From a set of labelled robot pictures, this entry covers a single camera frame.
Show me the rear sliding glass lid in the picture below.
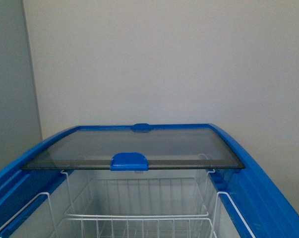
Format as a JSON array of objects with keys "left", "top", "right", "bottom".
[{"left": 75, "top": 123, "right": 215, "bottom": 133}]

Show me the sliding glass lid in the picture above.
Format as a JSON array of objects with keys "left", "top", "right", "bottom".
[
  {"left": 22, "top": 128, "right": 245, "bottom": 171},
  {"left": 75, "top": 123, "right": 215, "bottom": 133}
]

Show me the front sliding glass lid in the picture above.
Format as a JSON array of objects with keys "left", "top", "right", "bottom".
[{"left": 22, "top": 128, "right": 245, "bottom": 171}]

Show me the white chest freezer blue rim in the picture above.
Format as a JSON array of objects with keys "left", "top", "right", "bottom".
[{"left": 0, "top": 126, "right": 299, "bottom": 238}]

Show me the grey cabinet side panel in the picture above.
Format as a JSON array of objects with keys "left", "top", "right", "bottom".
[{"left": 0, "top": 0, "right": 42, "bottom": 170}]

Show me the white wire basket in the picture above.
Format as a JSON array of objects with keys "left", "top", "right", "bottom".
[
  {"left": 0, "top": 192, "right": 255, "bottom": 238},
  {"left": 60, "top": 153, "right": 216, "bottom": 219}
]

